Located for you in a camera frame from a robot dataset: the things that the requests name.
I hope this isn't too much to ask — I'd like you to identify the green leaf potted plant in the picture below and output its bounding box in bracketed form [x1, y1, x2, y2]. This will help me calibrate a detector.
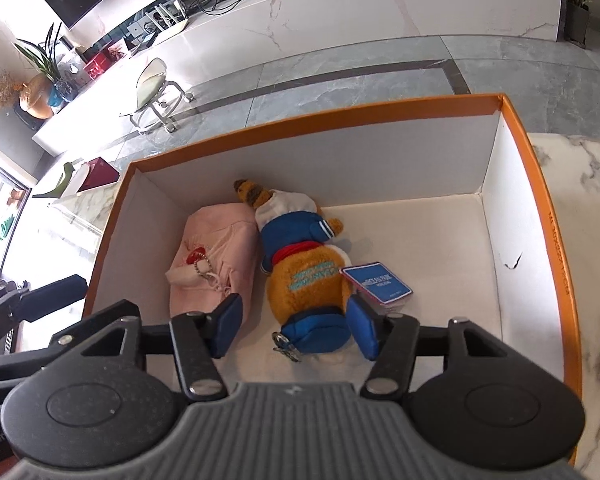
[14, 24, 78, 108]

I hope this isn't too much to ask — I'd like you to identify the blue hang tag card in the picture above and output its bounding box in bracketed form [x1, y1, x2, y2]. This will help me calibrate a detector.
[340, 261, 413, 310]

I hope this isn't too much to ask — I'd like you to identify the small white chair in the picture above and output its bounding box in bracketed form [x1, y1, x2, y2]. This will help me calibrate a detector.
[121, 58, 195, 134]

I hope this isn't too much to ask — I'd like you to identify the white wifi router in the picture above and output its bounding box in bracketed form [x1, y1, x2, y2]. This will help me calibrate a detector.
[147, 0, 188, 35]

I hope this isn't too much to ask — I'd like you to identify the pink drawstring pouch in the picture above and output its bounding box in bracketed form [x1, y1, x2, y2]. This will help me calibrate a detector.
[166, 203, 260, 324]

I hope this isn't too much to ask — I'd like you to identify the orange cardboard box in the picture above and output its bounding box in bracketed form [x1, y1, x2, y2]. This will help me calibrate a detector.
[87, 96, 584, 479]

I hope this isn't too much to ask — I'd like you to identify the copper acorn vase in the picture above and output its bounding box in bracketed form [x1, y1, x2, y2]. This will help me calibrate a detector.
[19, 74, 54, 120]

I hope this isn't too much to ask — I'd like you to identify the white marble tv console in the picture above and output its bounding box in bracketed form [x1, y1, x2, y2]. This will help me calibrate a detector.
[33, 0, 562, 156]

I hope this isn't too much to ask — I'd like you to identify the orange plush bear toy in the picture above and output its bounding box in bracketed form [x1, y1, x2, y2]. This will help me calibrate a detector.
[234, 179, 351, 362]

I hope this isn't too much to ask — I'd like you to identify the red gift box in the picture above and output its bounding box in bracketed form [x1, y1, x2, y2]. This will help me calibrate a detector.
[84, 49, 114, 80]

